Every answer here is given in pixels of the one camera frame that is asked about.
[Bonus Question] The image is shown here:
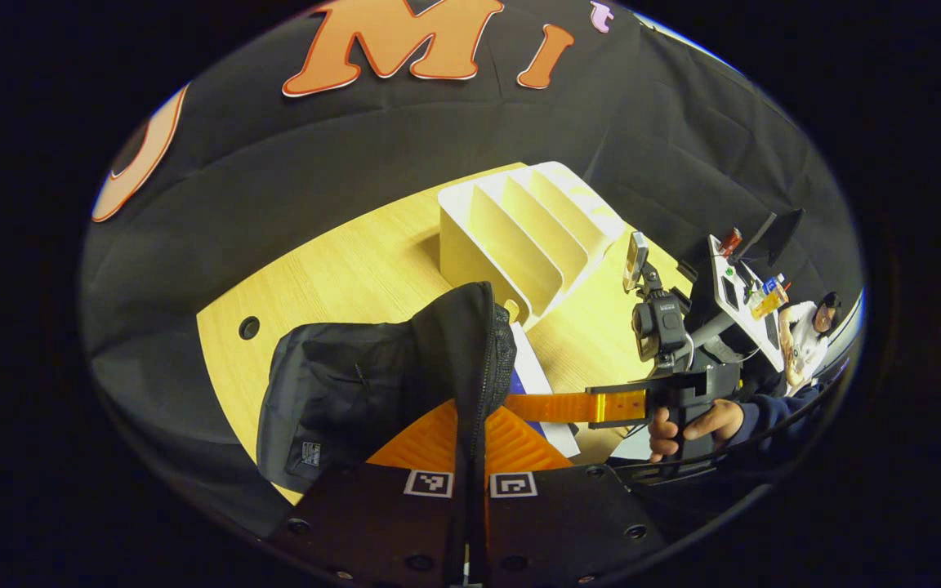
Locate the black backdrop cloth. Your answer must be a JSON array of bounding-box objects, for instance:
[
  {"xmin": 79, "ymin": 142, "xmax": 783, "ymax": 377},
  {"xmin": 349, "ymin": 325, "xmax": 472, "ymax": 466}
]
[{"xmin": 78, "ymin": 0, "xmax": 863, "ymax": 540}]

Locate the white background desk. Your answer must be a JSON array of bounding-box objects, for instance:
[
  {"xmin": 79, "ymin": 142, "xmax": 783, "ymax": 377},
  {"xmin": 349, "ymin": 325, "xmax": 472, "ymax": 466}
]
[{"xmin": 707, "ymin": 234, "xmax": 787, "ymax": 372}]

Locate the black monitor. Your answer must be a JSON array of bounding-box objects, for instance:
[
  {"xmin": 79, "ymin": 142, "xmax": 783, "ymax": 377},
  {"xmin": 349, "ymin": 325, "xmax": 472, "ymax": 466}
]
[{"xmin": 736, "ymin": 207, "xmax": 806, "ymax": 269}]

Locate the small yellow desk item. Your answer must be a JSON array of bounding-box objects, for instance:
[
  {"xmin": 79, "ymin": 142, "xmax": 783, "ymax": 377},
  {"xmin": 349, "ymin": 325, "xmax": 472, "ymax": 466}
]
[{"xmin": 748, "ymin": 278, "xmax": 790, "ymax": 319}]

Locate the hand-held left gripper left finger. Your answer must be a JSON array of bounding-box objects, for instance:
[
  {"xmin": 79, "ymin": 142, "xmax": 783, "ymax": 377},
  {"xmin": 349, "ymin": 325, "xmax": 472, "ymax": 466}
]
[{"xmin": 265, "ymin": 399, "xmax": 471, "ymax": 586}]

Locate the black schoolbag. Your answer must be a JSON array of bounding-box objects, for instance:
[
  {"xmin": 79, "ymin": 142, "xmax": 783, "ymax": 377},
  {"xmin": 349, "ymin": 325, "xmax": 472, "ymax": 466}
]
[{"xmin": 256, "ymin": 282, "xmax": 520, "ymax": 493}]

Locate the blue cover book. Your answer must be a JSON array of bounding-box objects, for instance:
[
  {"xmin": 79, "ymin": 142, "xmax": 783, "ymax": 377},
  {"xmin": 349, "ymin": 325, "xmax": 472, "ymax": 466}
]
[{"xmin": 506, "ymin": 321, "xmax": 582, "ymax": 458}]

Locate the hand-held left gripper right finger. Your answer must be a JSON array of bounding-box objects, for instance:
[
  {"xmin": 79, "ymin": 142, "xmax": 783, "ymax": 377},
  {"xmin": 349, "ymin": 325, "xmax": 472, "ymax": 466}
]
[{"xmin": 483, "ymin": 406, "xmax": 667, "ymax": 586}]

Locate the white bookshelf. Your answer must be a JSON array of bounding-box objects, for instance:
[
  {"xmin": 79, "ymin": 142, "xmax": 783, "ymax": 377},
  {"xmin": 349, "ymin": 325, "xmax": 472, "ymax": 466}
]
[{"xmin": 438, "ymin": 161, "xmax": 627, "ymax": 330}]

